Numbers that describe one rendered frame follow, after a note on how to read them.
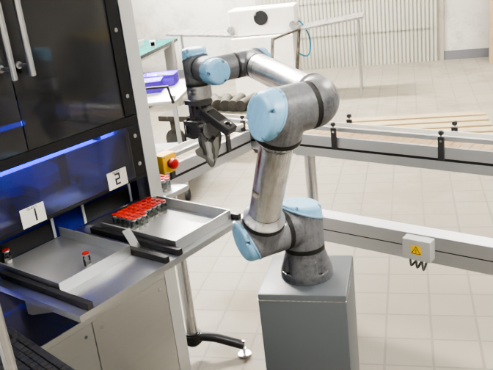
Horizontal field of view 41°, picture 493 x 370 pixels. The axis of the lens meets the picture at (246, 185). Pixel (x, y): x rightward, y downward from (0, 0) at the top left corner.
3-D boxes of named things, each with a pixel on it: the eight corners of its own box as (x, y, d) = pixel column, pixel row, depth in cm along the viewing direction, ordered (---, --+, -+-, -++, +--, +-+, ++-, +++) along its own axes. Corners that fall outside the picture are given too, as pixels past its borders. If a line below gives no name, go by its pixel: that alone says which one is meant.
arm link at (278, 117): (292, 258, 184) (328, 97, 148) (246, 274, 178) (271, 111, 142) (271, 229, 192) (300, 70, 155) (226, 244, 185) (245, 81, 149)
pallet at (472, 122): (338, 157, 542) (337, 144, 538) (348, 128, 621) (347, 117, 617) (499, 152, 510) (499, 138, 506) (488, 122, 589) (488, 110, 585)
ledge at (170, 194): (139, 196, 250) (138, 191, 249) (163, 185, 259) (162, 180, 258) (165, 201, 241) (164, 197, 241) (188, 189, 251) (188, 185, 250)
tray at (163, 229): (102, 232, 215) (100, 222, 214) (158, 204, 234) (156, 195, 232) (177, 252, 194) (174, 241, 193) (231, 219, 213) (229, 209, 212)
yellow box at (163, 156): (151, 173, 243) (148, 154, 240) (164, 167, 248) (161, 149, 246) (166, 175, 238) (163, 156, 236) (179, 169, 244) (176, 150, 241)
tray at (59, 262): (-9, 269, 197) (-12, 259, 196) (61, 236, 216) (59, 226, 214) (61, 294, 176) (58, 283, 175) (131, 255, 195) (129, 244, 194)
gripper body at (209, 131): (201, 133, 205) (196, 95, 201) (222, 135, 200) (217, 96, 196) (185, 139, 200) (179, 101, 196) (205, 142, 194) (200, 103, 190)
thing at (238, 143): (147, 202, 247) (140, 164, 242) (119, 197, 256) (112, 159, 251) (254, 150, 297) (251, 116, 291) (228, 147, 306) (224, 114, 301)
